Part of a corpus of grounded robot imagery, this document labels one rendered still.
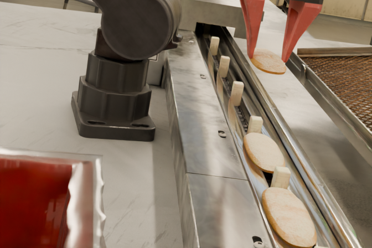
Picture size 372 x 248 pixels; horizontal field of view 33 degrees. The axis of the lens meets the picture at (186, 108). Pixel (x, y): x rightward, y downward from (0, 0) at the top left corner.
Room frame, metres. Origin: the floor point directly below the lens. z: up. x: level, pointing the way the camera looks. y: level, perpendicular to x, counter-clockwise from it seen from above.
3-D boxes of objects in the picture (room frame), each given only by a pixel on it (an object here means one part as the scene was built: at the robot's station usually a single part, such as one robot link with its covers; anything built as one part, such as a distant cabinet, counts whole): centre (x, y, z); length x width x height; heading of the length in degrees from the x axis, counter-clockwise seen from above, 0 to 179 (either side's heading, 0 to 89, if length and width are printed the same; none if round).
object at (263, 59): (0.71, -0.08, 0.93); 0.10 x 0.04 x 0.01; 7
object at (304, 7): (0.71, -0.09, 0.98); 0.07 x 0.07 x 0.09; 7
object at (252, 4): (0.71, -0.07, 0.98); 0.07 x 0.07 x 0.09; 7
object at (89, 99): (0.72, 0.09, 0.86); 0.12 x 0.09 x 0.08; 18
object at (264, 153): (0.62, -0.09, 0.86); 0.10 x 0.04 x 0.01; 7
